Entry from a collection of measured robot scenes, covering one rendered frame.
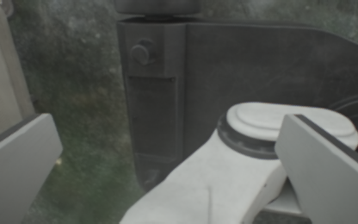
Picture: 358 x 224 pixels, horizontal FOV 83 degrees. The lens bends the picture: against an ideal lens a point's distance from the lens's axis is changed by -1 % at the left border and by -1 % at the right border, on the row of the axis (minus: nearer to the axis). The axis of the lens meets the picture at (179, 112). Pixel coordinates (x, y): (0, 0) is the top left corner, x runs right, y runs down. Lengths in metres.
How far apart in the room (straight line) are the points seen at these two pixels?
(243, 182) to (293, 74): 0.27
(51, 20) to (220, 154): 0.67
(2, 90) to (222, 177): 0.63
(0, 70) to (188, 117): 0.50
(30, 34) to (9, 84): 0.24
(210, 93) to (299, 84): 0.19
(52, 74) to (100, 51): 0.23
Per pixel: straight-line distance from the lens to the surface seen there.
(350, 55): 0.52
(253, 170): 0.33
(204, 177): 0.30
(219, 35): 0.45
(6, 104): 0.76
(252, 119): 0.36
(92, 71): 0.78
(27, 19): 0.87
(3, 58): 0.69
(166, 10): 0.43
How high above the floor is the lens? 0.61
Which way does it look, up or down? 59 degrees down
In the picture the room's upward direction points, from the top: 159 degrees counter-clockwise
